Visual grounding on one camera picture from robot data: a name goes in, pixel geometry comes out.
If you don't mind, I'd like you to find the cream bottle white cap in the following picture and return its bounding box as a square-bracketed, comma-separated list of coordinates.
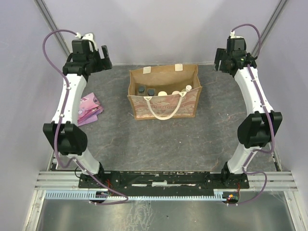
[172, 90, 180, 95]

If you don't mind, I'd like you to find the wrist white camera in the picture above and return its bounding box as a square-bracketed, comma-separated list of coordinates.
[228, 30, 244, 39]
[75, 32, 98, 51]

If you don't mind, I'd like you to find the aluminium frame post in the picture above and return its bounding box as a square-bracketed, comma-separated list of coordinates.
[33, 0, 80, 70]
[251, 0, 289, 57]

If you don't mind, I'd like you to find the aluminium front rail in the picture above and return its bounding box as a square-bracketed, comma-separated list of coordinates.
[34, 171, 298, 192]

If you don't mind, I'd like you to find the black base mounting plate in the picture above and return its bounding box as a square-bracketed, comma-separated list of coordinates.
[79, 170, 249, 190]

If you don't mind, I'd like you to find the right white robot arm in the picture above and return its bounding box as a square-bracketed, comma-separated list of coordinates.
[214, 36, 282, 188]

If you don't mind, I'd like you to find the yellow-green pump lotion bottle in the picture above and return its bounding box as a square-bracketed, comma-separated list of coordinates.
[181, 85, 193, 92]

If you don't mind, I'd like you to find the right aluminium frame post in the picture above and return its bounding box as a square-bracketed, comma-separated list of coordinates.
[251, 0, 289, 57]

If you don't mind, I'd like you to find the yellow-green bottle white cap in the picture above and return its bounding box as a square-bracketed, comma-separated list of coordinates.
[158, 91, 167, 96]

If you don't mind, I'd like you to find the brown canvas tote bag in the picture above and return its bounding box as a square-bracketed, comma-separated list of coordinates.
[128, 64, 202, 120]

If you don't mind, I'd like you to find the blue slotted cable duct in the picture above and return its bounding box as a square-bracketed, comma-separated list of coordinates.
[45, 189, 226, 202]

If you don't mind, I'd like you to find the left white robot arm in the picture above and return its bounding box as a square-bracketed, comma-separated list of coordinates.
[43, 37, 112, 188]

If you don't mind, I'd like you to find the pink printed package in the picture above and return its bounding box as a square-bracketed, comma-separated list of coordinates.
[77, 92, 104, 127]

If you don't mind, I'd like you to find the left aluminium frame post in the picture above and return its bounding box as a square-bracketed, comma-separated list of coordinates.
[33, 0, 80, 70]

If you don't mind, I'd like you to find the tall clear glass bottle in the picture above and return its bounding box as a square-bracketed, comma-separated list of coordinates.
[147, 89, 155, 96]

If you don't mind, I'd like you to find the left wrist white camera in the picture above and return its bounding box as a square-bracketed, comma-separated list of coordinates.
[75, 32, 98, 51]

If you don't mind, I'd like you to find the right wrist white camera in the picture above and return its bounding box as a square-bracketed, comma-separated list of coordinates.
[228, 30, 244, 39]

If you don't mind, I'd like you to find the short clear glass bottle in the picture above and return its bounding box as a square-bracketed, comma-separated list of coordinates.
[137, 85, 146, 96]

